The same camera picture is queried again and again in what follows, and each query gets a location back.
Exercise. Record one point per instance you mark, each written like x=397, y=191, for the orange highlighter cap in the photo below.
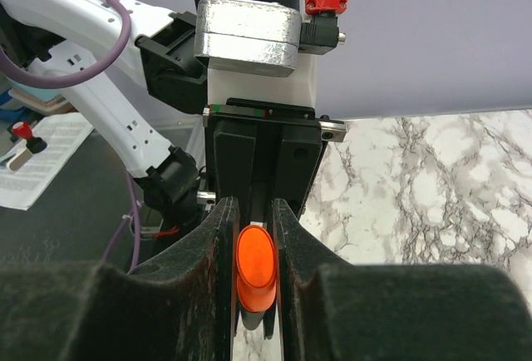
x=256, y=266

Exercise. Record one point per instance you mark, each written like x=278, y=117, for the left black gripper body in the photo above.
x=258, y=151

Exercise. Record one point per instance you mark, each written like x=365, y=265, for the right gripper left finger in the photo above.
x=178, y=305

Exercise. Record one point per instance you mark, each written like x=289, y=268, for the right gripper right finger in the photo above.
x=330, y=309

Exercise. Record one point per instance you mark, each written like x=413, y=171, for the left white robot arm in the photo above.
x=67, y=45

